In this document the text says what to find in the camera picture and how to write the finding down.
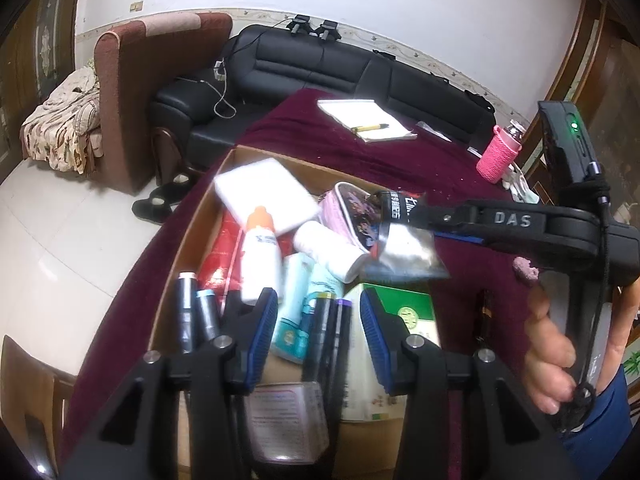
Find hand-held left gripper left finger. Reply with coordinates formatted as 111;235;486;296
60;287;278;480

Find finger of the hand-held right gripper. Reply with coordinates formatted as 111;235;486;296
409;200;481;235
432;230;486;247

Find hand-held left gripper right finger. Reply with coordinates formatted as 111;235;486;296
360;290;576;480

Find black marker with purple cap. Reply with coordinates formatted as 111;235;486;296
325;298;353;391

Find teal tissue packet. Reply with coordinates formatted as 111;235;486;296
272;252;346;363

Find green and white box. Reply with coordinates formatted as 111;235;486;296
340;282;443;423

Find silver foil bag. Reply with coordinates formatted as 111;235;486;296
360;190;451;281

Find black marker with yellow cap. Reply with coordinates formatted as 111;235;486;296
302;292;335;383

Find black marker with grey cap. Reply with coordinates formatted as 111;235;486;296
195;289;221;346

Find white bottle with orange cap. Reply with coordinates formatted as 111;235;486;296
241;206;283;306

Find red packet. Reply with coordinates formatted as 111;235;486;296
197;210;296;293

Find clear plastic box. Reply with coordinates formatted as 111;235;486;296
247;381;331;466

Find pink printed case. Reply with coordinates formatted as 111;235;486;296
320;182;386;256

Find white pill bottle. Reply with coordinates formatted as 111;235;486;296
292;221;371;282

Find cardboard box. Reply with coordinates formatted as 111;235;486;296
147;145;451;480

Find white tissue pack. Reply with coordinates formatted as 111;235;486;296
214;158;321;236

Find person's right forearm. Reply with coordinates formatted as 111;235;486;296
602;277;640;396

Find person's right hand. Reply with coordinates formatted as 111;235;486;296
525;285;583;416

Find pink crumpled scrap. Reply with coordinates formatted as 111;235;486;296
514;256;541;286

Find white gloves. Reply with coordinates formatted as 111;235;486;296
502;167;539;204

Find pink crochet covered bottle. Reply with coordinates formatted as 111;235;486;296
476;120;526;183

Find black and gold tube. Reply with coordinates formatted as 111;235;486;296
477;289;497;346

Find clear plastic wrapper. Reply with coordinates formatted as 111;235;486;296
415;121;451;141

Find white paper notepad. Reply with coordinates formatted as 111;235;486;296
316;99;418;143

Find black slipper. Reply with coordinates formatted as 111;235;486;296
131;195;173;222
150;174;193;203

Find black leather sofa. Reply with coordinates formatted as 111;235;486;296
147;24;496;173

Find person's blue clothing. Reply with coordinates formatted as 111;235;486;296
560;365;633;480

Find wooden chair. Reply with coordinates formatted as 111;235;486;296
0;335;76;480

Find brown armchair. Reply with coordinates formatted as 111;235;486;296
93;11;233;196

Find floral blanket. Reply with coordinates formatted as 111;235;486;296
20;57;103;176

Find wooden glass door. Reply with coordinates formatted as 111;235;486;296
0;0;88;181

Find white charger cable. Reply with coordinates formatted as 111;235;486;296
197;57;236;120

